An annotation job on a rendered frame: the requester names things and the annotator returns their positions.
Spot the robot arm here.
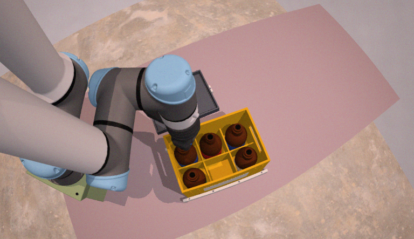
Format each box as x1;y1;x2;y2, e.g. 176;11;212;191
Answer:
0;0;197;192

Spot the yellow bottle crate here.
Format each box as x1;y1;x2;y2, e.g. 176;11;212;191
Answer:
168;107;270;197

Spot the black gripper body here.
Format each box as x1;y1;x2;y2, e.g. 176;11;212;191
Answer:
144;106;201;151

